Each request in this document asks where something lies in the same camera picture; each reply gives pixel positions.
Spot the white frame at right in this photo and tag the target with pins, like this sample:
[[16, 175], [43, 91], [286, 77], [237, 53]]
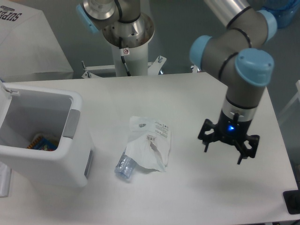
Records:
[[290, 107]]

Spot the crumpled white paper bag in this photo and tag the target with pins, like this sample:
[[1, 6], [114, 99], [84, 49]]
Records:
[[149, 143]]

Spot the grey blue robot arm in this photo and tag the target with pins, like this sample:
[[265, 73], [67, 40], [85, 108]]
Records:
[[235, 58]]

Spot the crushed clear plastic bottle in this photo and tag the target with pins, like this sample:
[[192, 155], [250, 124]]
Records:
[[125, 166]]

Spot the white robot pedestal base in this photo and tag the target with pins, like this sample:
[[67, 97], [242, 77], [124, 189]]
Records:
[[129, 44]]

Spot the white push-lid trash can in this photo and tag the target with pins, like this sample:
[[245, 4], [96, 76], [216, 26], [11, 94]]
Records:
[[26, 111]]

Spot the blue water jug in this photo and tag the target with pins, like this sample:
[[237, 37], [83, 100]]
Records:
[[280, 12]]

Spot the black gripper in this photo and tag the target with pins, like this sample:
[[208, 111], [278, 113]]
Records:
[[233, 131]]

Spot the white printed cloth cover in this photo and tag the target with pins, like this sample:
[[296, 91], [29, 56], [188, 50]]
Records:
[[29, 50]]

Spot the colourful trash inside can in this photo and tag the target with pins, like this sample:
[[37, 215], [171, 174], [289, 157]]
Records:
[[45, 142]]

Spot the black device at edge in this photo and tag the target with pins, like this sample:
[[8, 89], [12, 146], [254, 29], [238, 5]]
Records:
[[292, 201]]

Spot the clear plastic bag left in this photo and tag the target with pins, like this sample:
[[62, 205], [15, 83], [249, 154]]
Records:
[[5, 177]]

